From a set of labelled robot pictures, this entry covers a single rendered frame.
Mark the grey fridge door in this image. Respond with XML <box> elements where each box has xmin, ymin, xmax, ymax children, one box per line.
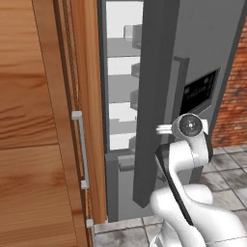
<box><xmin>132</xmin><ymin>0</ymin><xmax>247</xmax><ymax>209</ymax></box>

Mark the grey fridge drawer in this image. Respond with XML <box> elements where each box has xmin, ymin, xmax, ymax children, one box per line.
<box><xmin>105</xmin><ymin>150</ymin><xmax>168</xmax><ymax>224</ymax></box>

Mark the grey fridge drawer handle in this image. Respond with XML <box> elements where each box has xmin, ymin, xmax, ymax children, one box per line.
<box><xmin>117</xmin><ymin>155</ymin><xmax>136</xmax><ymax>173</ymax></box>

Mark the wooden cupboard door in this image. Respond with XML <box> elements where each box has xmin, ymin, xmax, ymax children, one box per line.
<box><xmin>0</xmin><ymin>0</ymin><xmax>89</xmax><ymax>247</ymax></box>

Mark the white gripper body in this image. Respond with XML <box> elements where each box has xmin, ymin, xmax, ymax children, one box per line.
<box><xmin>155</xmin><ymin>123</ymin><xmax>176</xmax><ymax>135</ymax></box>

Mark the wooden cupboard side panel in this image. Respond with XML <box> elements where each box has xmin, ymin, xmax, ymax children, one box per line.
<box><xmin>63</xmin><ymin>0</ymin><xmax>109</xmax><ymax>225</ymax></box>

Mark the long silver cupboard handle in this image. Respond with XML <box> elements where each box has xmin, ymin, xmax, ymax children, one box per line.
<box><xmin>70</xmin><ymin>110</ymin><xmax>91</xmax><ymax>190</ymax></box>

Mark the grey fridge door handle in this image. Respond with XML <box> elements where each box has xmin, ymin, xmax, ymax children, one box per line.
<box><xmin>171</xmin><ymin>55</ymin><xmax>190</xmax><ymax>129</ymax></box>

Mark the grey fridge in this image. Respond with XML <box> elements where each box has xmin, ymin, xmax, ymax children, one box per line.
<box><xmin>97</xmin><ymin>0</ymin><xmax>145</xmax><ymax>224</ymax></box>

